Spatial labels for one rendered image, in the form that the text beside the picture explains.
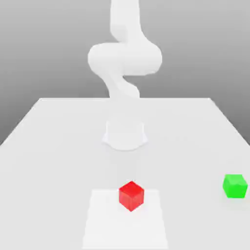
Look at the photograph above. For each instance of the small green cube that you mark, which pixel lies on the small green cube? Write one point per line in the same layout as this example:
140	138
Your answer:
235	186

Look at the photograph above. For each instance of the small red cube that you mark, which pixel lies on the small red cube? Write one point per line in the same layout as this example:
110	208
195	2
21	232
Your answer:
131	195

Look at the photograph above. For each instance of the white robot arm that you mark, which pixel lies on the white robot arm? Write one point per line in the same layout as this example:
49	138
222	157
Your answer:
125	58

